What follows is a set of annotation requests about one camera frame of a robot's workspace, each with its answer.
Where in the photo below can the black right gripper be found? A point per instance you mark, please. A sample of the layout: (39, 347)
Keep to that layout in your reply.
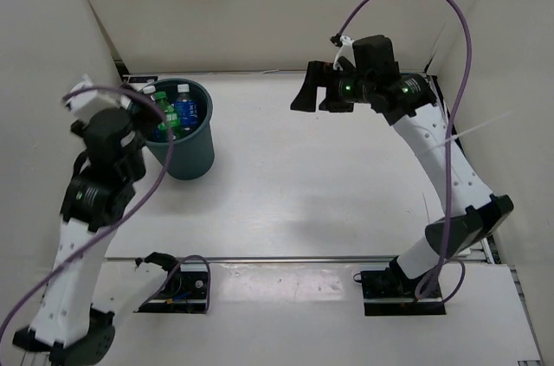
(317, 74)

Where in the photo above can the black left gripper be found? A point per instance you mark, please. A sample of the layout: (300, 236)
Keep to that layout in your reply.
(145, 118)

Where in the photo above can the small blue label water bottle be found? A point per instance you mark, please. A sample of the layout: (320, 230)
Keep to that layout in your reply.
(149, 92)

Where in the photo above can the green plastic soda bottle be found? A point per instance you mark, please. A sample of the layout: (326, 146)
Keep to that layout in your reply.
(171, 128)

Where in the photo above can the blue label white cap bottle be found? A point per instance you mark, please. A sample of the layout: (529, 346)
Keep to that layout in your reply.
(186, 108)

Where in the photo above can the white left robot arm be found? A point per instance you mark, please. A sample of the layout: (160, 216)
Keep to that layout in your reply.
(78, 271)

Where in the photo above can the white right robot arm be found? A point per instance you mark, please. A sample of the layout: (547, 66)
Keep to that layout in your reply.
(472, 210)

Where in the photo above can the dark green ribbed plastic bin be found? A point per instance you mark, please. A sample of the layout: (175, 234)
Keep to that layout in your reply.
(193, 154)

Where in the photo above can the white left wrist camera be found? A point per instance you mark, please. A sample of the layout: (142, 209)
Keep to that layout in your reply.
(83, 106)

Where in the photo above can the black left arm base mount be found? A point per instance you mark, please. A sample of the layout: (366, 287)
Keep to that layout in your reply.
(187, 293)

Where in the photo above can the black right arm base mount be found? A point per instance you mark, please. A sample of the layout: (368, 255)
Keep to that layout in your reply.
(384, 295)

